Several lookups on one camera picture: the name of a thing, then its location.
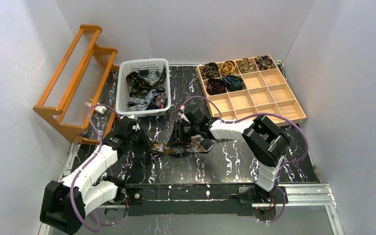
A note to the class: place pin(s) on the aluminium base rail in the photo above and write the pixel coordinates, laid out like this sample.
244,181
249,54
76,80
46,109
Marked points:
220,209

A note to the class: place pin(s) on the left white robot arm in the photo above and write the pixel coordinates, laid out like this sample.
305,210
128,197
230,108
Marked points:
67,202

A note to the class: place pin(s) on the rolled yellow tie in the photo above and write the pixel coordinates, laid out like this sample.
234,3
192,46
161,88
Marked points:
228,67

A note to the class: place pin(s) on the grey blue tie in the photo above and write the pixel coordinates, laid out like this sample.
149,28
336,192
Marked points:
143,103

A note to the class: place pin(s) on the orange wooden rack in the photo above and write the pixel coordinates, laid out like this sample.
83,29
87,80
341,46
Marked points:
77,85

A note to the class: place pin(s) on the rolled dark striped tie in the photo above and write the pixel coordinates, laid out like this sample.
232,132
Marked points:
264,62

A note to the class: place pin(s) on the small white clip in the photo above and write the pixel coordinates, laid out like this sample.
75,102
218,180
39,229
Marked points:
100,109

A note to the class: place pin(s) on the white plastic basket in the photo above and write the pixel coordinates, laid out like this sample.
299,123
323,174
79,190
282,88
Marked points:
145,67

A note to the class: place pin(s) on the rolled blue black tie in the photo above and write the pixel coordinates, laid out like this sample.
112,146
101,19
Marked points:
233,82

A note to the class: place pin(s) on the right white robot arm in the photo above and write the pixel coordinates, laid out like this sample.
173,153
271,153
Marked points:
265,139

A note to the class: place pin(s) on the dark red purple tie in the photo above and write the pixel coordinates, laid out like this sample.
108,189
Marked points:
160,101

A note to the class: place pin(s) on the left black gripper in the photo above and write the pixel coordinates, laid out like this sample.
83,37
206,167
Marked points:
136,135

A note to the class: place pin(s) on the dark camouflage tie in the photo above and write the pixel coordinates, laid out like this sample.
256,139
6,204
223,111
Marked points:
141,87

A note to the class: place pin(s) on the rolled dark brown tie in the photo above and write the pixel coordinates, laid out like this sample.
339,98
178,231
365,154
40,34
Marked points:
210,71

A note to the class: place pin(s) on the orange grey patterned tie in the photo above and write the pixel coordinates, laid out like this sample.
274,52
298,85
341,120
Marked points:
197,145

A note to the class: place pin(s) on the rolled dark red tie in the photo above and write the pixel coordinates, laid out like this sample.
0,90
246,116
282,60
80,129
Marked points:
216,86

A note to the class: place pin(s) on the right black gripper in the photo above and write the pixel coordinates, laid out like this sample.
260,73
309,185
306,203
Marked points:
178,133

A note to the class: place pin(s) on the wooden compartment tray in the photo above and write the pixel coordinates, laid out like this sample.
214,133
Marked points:
264,91

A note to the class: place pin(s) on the rolled brown multicolour tie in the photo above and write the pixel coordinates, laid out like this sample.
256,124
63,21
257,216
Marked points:
246,65

